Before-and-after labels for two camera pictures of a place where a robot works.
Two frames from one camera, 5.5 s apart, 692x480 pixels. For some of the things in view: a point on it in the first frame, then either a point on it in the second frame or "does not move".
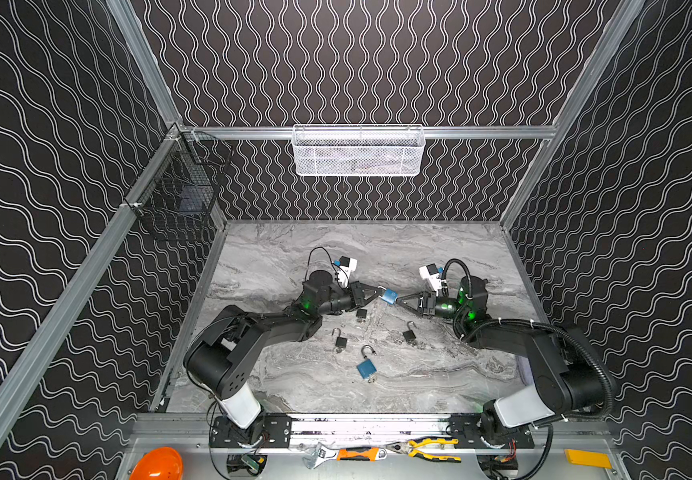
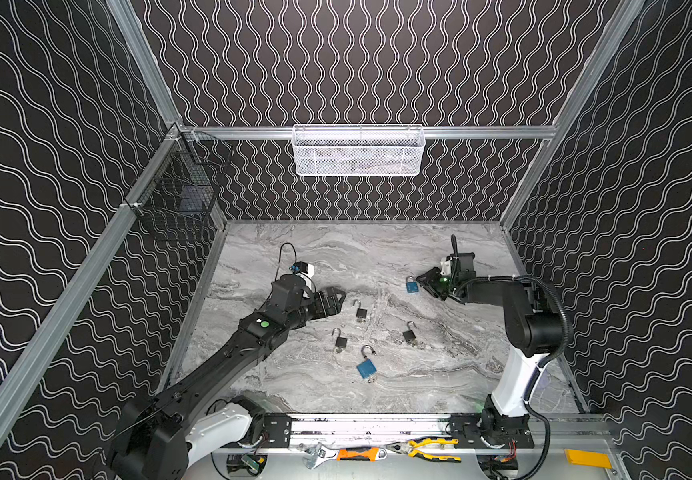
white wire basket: [358, 150] does not move
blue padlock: [390, 296] -> [412, 287]
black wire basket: [180, 185] does not move
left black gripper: [352, 295] -> [324, 303]
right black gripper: [427, 303] -> [434, 282]
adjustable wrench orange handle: [319, 454] does not move
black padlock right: [409, 334] does not move
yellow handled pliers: [408, 447] does not move
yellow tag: [586, 458] does not move
